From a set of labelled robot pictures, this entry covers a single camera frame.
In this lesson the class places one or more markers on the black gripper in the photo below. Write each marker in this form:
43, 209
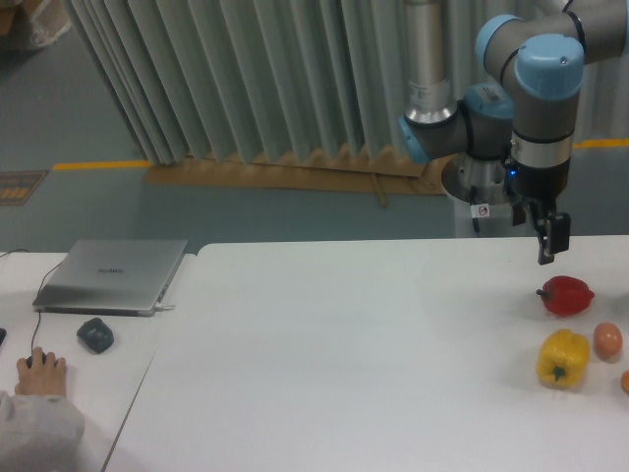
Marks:
542, 185

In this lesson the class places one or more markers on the black computer mouse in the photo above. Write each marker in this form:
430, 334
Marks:
41, 359

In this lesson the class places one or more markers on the person's hand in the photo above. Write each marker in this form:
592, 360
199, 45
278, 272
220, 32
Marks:
41, 381

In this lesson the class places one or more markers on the yellow bell pepper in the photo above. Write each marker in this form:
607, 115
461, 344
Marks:
563, 359

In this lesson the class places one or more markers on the white laptop plug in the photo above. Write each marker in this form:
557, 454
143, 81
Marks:
163, 308

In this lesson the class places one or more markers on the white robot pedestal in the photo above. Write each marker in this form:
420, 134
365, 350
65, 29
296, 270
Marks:
476, 190

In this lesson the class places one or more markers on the brown egg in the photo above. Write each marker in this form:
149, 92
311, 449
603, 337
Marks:
608, 340

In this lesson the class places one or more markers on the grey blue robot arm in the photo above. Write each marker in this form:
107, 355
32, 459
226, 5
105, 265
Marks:
524, 118

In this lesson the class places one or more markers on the orange fruit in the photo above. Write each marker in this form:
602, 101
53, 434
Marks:
624, 381

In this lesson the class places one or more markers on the red bell pepper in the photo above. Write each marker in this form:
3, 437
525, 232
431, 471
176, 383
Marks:
565, 296

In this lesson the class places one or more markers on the brown cardboard sheet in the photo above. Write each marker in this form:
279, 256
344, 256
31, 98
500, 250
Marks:
386, 175

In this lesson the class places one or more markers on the grey sleeved forearm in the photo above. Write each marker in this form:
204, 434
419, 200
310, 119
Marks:
39, 433

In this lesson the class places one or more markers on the silver laptop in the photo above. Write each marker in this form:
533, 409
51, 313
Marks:
112, 277

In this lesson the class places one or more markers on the pale green pleated curtain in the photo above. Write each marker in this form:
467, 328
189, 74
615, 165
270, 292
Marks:
262, 79

